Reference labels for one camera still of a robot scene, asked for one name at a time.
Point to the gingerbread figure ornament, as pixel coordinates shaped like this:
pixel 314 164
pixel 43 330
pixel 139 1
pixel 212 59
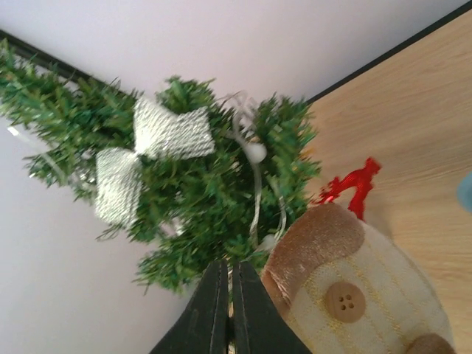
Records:
pixel 344 287

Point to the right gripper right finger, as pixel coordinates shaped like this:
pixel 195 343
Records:
pixel 259 329

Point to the red beaded ornament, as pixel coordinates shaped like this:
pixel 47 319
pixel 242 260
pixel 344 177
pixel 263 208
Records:
pixel 360 180

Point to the small green christmas tree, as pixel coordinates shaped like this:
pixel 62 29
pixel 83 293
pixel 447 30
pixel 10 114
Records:
pixel 233 204

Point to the light blue plastic basket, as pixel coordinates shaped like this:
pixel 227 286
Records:
pixel 464 193

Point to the white mesh bow ornament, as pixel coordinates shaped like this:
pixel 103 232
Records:
pixel 159 134

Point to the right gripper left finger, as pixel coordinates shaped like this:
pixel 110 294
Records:
pixel 201 328

